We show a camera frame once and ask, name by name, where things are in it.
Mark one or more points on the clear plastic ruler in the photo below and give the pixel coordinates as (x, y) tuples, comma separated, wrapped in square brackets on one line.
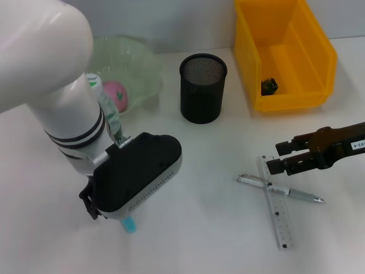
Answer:
[(280, 217)]

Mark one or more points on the green plastic wrapper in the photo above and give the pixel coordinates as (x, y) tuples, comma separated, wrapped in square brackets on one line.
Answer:
[(269, 87)]

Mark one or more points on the yellow plastic bin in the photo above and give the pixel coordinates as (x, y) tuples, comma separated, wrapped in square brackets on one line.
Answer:
[(291, 71)]

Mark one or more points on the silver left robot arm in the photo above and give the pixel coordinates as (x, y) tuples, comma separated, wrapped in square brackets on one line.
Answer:
[(42, 57)]

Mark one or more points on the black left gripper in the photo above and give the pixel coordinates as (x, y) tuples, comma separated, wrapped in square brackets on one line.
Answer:
[(89, 199)]

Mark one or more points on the green glass fruit plate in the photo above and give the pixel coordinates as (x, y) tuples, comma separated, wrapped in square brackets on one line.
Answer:
[(137, 71)]

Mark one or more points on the silver clear pen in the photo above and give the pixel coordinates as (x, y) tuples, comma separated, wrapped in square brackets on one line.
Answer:
[(302, 194)]

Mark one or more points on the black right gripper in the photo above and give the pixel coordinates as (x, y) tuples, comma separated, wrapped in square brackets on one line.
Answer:
[(333, 142)]

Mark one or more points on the blue teal scissors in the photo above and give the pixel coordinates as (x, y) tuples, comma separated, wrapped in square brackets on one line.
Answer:
[(129, 225)]

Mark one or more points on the pink peach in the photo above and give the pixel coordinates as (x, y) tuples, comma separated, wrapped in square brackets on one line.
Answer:
[(117, 95)]

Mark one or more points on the clear green-label water bottle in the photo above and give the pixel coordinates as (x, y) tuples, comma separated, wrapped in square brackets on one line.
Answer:
[(111, 114)]

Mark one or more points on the black mesh pen cup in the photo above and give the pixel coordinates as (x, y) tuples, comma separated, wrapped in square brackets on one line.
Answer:
[(199, 97)]

